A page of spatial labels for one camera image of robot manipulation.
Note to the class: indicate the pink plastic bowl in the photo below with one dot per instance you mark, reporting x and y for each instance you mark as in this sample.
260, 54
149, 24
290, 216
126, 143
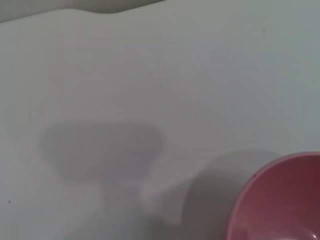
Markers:
282, 200

